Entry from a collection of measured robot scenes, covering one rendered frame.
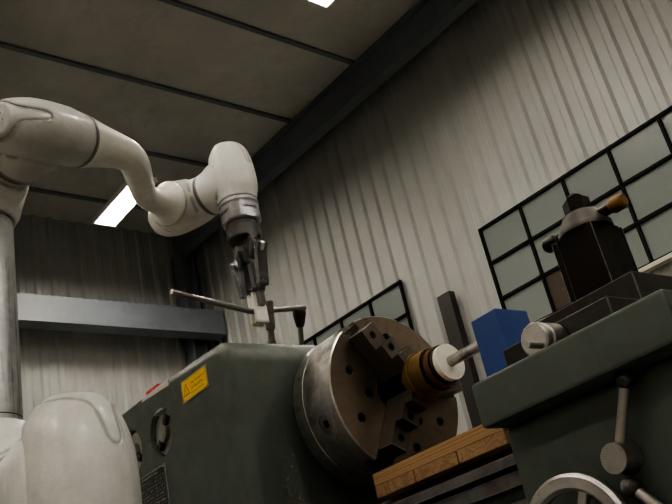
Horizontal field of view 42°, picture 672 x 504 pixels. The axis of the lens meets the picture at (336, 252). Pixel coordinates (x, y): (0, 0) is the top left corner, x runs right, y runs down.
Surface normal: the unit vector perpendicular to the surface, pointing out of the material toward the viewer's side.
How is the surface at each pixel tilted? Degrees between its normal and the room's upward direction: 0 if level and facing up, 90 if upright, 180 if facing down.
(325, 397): 92
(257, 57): 180
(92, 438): 79
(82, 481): 90
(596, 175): 90
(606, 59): 90
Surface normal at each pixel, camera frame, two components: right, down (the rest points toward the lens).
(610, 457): -0.80, -0.09
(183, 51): 0.21, 0.89
